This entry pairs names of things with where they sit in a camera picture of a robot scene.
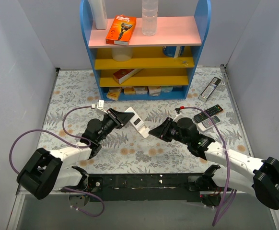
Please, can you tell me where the white remote control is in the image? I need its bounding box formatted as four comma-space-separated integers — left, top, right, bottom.
125, 107, 150, 138

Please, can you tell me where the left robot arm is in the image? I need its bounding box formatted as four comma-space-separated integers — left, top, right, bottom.
16, 108, 135, 200

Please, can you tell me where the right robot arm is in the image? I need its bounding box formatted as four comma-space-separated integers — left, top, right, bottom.
149, 117, 279, 210

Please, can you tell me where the white grey AC remote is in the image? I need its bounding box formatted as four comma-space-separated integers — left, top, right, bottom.
197, 115, 221, 132

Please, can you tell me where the black TV remote control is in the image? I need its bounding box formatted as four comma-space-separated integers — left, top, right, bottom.
194, 104, 223, 123

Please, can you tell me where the yellow sponge pack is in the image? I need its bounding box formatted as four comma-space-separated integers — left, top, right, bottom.
106, 87, 122, 101

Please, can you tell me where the white sponge pack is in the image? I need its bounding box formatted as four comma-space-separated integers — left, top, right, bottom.
133, 86, 148, 95

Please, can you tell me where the cream sponge pack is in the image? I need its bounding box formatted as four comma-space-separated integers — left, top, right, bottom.
148, 86, 162, 96

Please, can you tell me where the green sponge pack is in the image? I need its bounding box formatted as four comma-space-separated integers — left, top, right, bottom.
161, 86, 173, 93

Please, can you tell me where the red and silver long box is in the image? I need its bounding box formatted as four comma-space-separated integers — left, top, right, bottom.
113, 69, 142, 84

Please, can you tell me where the black silver toothpaste box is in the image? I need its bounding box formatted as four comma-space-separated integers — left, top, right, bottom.
198, 77, 221, 102

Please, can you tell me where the blue and yellow shelf unit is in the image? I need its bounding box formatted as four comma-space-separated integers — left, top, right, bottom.
80, 0, 211, 100

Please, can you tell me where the white translucent cup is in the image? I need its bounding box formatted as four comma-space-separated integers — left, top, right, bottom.
111, 47, 133, 62

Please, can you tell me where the black base bar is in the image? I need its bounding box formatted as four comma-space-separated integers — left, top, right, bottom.
69, 172, 231, 202

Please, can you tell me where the orange razor box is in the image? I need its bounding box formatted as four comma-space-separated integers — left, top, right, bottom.
105, 15, 137, 46

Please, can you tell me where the white bottle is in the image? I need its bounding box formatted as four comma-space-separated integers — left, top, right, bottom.
91, 0, 107, 30

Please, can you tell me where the clear plastic bottle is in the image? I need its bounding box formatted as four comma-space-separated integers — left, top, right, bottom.
142, 0, 159, 36

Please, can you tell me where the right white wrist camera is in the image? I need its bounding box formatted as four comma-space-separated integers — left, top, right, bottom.
173, 114, 184, 122

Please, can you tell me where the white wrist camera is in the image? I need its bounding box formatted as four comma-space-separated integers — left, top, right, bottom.
173, 114, 184, 122
91, 100, 108, 115

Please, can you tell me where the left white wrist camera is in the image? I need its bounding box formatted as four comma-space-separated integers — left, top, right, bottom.
91, 100, 108, 115

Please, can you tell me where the metal corner rail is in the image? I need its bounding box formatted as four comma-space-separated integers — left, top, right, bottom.
220, 64, 228, 81

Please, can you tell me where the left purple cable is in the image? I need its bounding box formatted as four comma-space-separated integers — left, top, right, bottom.
9, 105, 99, 174

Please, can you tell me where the purple cable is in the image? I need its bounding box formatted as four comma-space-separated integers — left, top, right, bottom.
9, 105, 99, 174
175, 105, 237, 227

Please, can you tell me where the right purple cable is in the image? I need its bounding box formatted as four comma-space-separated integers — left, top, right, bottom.
175, 105, 237, 227

